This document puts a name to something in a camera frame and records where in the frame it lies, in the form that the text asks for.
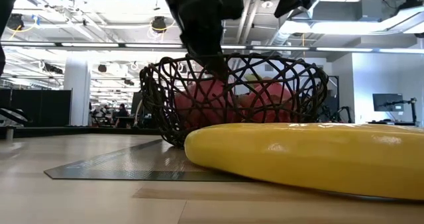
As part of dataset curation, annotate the yellow banana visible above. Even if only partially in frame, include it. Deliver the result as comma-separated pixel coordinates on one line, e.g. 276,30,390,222
184,122,424,201

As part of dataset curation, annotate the white building column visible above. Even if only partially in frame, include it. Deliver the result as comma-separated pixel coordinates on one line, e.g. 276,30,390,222
64,56,91,127

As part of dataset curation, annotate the black partition panel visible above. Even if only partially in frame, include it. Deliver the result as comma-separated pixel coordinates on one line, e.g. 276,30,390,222
0,89,72,127

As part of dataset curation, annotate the long ceiling light strip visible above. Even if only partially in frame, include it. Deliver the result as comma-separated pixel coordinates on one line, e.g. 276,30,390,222
0,41,424,54

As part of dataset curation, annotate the grey ceiling air unit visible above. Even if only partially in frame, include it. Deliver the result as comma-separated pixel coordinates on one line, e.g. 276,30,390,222
313,0,398,23

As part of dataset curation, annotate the silver ventilation duct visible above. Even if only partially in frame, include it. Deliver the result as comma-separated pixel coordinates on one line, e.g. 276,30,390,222
268,0,334,49

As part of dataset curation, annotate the pink dragon fruit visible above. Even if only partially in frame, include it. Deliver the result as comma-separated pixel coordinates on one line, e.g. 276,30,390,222
174,79,238,129
243,73,297,124

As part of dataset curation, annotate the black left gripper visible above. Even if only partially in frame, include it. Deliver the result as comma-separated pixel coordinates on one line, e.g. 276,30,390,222
158,0,244,82

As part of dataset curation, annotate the black computer monitor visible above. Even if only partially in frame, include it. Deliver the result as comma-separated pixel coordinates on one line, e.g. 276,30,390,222
372,93,404,113

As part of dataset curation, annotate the black round ceiling device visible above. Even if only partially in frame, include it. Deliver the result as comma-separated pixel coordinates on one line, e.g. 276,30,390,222
151,15,168,33
6,13,25,31

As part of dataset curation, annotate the person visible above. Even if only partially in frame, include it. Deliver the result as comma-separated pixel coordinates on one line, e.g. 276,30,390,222
115,103,131,129

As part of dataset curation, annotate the dark brown wicker basket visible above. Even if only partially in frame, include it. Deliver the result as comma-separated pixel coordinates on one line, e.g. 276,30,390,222
138,52,329,148

